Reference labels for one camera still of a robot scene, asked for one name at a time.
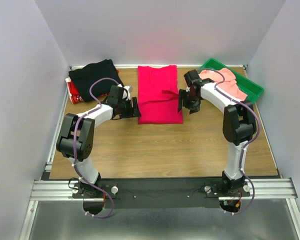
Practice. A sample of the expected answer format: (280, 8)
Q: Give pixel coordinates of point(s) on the aluminium frame rail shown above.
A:
(58, 190)

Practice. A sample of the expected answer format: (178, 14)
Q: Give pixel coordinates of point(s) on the green plastic bin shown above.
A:
(253, 90)

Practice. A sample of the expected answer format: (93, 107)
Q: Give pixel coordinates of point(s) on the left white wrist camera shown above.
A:
(127, 92)

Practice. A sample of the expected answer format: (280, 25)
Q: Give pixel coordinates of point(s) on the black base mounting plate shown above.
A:
(161, 193)

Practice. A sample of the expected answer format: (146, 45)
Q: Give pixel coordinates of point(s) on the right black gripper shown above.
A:
(192, 107)

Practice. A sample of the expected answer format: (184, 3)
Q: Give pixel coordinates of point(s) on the salmon pink t shirt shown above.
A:
(229, 85)

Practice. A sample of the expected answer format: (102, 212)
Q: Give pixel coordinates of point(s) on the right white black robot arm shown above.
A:
(240, 126)

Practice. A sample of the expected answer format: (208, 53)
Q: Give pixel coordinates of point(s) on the magenta t shirt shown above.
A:
(158, 95)

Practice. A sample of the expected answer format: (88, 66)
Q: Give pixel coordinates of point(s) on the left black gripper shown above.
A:
(136, 112)

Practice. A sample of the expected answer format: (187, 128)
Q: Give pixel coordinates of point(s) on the black folded t shirt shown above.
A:
(84, 77)

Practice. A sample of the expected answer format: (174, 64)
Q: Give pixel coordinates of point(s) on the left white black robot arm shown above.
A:
(76, 138)

